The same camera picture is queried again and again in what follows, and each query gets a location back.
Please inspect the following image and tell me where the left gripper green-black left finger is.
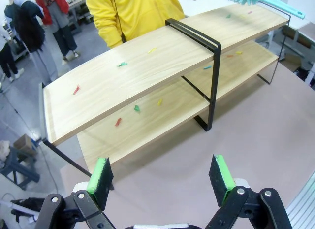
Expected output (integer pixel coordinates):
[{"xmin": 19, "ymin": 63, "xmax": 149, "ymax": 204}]
[{"xmin": 35, "ymin": 157, "xmax": 116, "ymax": 229}]

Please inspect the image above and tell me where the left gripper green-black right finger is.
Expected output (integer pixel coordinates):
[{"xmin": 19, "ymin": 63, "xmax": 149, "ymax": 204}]
[{"xmin": 204, "ymin": 154, "xmax": 293, "ymax": 229}]

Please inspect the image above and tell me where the black bag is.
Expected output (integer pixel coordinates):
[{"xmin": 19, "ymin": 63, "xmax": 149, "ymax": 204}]
[{"xmin": 9, "ymin": 196, "xmax": 47, "ymax": 224}]

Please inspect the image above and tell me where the grey step stool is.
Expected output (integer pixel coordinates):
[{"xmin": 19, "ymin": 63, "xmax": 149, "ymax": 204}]
[{"xmin": 0, "ymin": 146, "xmax": 40, "ymax": 191}]

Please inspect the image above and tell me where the small cardboard box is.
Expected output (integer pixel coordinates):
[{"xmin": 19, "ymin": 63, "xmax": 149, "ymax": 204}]
[{"xmin": 12, "ymin": 134, "xmax": 37, "ymax": 156}]

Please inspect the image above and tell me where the beige cloth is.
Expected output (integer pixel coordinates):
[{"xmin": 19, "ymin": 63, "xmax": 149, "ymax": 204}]
[{"xmin": 0, "ymin": 139, "xmax": 11, "ymax": 163}]

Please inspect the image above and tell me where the person in white top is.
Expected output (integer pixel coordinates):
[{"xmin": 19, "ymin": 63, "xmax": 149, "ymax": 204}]
[{"xmin": 0, "ymin": 24, "xmax": 25, "ymax": 82}]

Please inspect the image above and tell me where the person with long dark hair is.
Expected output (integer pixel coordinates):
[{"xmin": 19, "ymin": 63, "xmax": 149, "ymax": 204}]
[{"xmin": 4, "ymin": 0, "xmax": 60, "ymax": 83}]

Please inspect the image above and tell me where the white background work table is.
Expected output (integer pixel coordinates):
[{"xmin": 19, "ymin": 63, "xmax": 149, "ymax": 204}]
[{"xmin": 280, "ymin": 14, "xmax": 315, "ymax": 82}]

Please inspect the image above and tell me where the person in yellow hoodie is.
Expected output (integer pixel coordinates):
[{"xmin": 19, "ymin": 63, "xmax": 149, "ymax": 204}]
[{"xmin": 85, "ymin": 0, "xmax": 219, "ymax": 49}]

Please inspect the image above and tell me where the grey workbench table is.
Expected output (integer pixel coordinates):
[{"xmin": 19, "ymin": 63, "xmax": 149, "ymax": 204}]
[{"xmin": 66, "ymin": 0, "xmax": 94, "ymax": 35}]

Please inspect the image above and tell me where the person in red jacket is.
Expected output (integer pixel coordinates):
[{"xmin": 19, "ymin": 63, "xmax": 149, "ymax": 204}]
[{"xmin": 27, "ymin": 0, "xmax": 79, "ymax": 60}]

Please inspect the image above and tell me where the aluminium profile rail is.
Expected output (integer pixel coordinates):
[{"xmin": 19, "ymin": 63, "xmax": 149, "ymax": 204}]
[{"xmin": 285, "ymin": 171, "xmax": 315, "ymax": 229}]

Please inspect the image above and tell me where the two-tier wooden shelf black frame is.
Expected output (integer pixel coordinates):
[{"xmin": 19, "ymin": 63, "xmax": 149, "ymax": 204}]
[{"xmin": 38, "ymin": 3, "xmax": 291, "ymax": 190}]

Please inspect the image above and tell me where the black neck cord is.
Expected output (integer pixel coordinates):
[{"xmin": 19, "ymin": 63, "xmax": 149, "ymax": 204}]
[{"xmin": 112, "ymin": 0, "xmax": 126, "ymax": 42}]

